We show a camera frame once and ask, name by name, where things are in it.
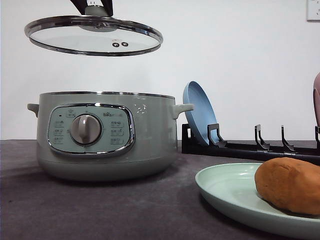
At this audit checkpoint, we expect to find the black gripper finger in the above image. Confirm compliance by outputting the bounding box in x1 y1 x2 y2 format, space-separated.
100 0 113 17
70 0 88 15

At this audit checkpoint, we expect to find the glass steamer lid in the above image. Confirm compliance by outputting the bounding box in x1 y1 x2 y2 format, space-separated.
24 6 163 56

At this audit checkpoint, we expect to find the green plate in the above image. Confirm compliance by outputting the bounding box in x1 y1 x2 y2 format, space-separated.
195 163 320 239

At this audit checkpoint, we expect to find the brown potato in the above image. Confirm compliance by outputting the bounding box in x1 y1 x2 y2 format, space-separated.
254 157 320 216

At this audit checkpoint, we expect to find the green electric steamer pot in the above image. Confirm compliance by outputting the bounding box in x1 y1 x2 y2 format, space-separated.
27 91 194 182

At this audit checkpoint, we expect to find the blue plate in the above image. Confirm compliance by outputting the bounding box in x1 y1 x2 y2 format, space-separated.
183 80 219 144

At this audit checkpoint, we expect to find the black plate rack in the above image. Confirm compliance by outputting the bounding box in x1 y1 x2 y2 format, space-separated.
181 123 320 163

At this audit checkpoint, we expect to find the pink plate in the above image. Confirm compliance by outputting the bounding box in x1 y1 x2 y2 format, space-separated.
312 72 320 126

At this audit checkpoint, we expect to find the dark grey table mat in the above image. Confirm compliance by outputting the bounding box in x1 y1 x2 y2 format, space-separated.
0 139 300 240

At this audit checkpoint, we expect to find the white wall socket right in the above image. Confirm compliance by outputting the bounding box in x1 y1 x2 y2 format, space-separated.
307 0 320 23

